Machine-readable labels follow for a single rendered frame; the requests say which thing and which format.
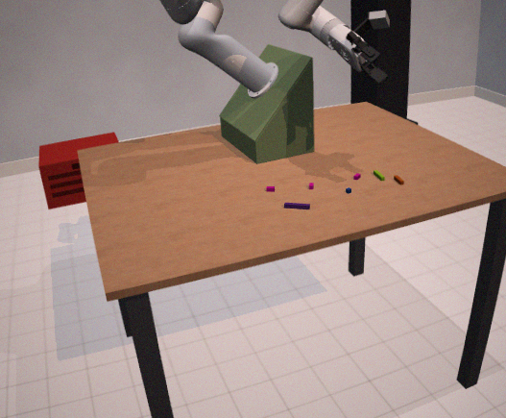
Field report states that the lime green rod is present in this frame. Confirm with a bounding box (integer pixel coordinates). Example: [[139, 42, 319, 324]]
[[373, 170, 385, 181]]

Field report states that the purple rod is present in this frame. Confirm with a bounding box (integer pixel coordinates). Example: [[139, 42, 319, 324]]
[[284, 203, 310, 209]]

